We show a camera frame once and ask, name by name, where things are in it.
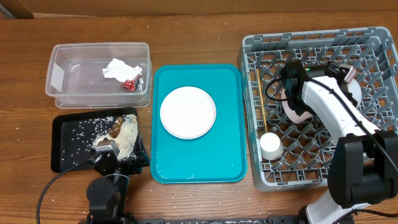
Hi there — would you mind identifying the white pink bowl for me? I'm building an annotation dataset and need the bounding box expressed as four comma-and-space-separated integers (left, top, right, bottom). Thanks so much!
282, 79, 362, 124

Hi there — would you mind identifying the wooden chopstick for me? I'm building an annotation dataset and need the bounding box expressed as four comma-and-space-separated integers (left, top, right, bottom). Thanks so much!
256, 68, 268, 133

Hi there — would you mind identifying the white cup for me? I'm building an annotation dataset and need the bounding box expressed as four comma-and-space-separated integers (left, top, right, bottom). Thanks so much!
259, 133, 284, 161

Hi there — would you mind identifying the red snack wrapper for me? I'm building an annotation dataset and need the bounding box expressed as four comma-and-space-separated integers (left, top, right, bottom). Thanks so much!
119, 77, 143, 91

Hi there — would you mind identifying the white napkin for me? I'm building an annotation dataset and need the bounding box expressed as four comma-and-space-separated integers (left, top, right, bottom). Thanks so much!
102, 58, 143, 83

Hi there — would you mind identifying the white rice pile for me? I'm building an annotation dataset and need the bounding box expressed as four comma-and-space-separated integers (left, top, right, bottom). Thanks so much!
92, 114, 138, 161

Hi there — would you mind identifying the brown mushroom piece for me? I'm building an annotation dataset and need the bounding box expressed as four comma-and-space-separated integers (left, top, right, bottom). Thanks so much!
108, 116, 123, 138

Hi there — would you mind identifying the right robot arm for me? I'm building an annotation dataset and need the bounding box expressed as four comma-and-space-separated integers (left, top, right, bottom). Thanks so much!
267, 60, 397, 223

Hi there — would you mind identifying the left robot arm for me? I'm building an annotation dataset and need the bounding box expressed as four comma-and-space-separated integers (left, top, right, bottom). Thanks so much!
85, 154, 150, 224

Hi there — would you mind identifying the grey plastic dish rack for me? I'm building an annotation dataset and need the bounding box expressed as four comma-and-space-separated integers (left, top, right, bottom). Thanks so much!
238, 27, 397, 192

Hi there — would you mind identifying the teal plastic tray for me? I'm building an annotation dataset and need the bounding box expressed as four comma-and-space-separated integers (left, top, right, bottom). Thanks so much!
150, 64, 247, 184

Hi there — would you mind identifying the pink plate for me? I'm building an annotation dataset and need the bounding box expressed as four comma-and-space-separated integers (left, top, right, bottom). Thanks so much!
160, 86, 216, 140

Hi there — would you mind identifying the clear plastic bin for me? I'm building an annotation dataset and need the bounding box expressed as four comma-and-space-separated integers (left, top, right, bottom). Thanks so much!
45, 42, 152, 109

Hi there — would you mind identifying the black tray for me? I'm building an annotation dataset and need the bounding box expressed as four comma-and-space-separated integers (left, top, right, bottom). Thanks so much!
50, 107, 148, 173

